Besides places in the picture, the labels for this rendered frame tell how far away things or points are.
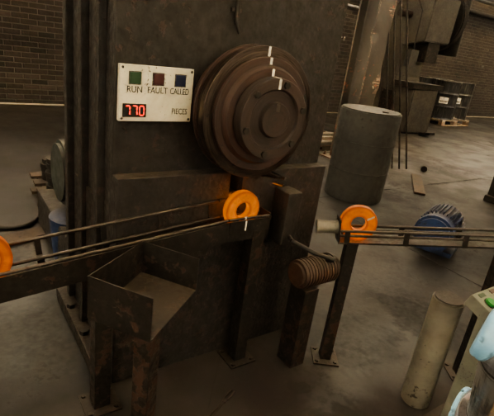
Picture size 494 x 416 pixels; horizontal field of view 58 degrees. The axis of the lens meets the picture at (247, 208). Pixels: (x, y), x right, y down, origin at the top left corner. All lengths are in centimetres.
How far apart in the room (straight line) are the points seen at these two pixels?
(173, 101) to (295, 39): 57
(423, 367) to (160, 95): 148
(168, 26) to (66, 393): 141
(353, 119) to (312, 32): 244
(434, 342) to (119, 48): 159
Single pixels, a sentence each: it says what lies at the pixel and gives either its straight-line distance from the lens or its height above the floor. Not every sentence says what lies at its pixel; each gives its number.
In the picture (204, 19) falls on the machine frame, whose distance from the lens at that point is 164.
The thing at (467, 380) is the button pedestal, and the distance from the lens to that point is 203.
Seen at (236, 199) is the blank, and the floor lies 79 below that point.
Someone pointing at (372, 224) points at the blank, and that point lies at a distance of 193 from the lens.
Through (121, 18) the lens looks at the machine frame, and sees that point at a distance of 152.
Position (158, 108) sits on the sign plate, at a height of 110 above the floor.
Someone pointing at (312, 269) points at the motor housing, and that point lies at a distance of 188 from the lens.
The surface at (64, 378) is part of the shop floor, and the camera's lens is 205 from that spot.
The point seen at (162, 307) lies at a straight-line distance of 136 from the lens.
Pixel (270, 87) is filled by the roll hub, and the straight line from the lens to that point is 152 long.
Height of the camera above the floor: 137
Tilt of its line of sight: 21 degrees down
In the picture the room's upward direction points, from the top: 8 degrees clockwise
